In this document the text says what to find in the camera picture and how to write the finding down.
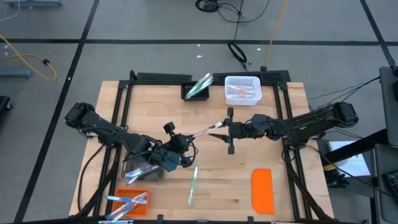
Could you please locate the white paper sheet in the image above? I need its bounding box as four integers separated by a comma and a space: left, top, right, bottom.
328, 140, 371, 179

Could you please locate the silver label strip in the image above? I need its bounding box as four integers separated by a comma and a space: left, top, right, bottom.
98, 219, 134, 224

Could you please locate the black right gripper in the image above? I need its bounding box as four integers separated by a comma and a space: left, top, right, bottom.
208, 107, 253, 156

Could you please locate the white perforated basket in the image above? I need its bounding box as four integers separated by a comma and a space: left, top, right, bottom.
224, 75, 262, 106

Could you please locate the purple toothbrush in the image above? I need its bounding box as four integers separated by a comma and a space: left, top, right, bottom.
124, 167, 147, 180
127, 172, 144, 185
133, 165, 160, 177

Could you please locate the black glove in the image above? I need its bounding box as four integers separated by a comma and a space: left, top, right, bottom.
326, 170, 351, 189

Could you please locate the black coiled floor cable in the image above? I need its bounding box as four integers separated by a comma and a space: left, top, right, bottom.
195, 0, 271, 24

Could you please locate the yellow hanging power cable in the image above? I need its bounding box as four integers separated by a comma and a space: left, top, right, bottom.
263, 0, 289, 70

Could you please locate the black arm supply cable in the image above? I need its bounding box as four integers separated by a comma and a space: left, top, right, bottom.
76, 144, 105, 214

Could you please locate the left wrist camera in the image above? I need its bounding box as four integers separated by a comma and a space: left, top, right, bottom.
155, 150, 182, 172

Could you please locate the black keyboard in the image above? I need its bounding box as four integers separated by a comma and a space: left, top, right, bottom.
381, 170, 398, 200

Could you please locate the black hanging cable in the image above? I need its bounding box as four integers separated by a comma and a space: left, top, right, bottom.
228, 0, 249, 70

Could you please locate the yellow floor cable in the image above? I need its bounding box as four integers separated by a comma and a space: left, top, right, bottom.
0, 34, 58, 81

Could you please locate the blue-grey cart base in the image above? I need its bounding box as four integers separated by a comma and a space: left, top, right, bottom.
3, 0, 63, 7
0, 69, 34, 79

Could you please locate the grey translucent bin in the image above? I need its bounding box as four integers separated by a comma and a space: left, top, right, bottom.
121, 151, 166, 184

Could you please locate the orange plastic lid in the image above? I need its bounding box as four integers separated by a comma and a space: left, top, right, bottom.
251, 168, 276, 215

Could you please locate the orange perforated basket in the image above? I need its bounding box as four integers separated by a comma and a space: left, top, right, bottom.
111, 187, 150, 217

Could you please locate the black caster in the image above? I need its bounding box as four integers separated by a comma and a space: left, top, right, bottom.
0, 95, 13, 113

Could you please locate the green toothbrush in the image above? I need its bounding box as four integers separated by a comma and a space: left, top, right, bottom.
185, 81, 215, 100
187, 164, 200, 205
192, 72, 213, 94
189, 77, 215, 96

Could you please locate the black flat panel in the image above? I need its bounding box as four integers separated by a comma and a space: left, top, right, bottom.
136, 72, 193, 83

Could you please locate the blue toothbrush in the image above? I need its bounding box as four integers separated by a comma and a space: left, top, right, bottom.
116, 195, 147, 219
104, 202, 138, 222
106, 195, 147, 203
123, 191, 149, 212

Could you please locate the orange toothbrush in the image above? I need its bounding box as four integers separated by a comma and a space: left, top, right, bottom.
226, 84, 254, 94
189, 121, 224, 139
231, 88, 257, 99

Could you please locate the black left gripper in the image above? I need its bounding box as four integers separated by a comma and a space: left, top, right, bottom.
149, 121, 197, 172

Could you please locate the grey desk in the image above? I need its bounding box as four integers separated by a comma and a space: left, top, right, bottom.
378, 65, 398, 146
373, 143, 398, 224

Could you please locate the black perforated panel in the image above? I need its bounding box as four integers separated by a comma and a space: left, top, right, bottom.
213, 70, 292, 85

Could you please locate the black desk beam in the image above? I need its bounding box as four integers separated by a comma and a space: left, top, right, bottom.
323, 128, 389, 165

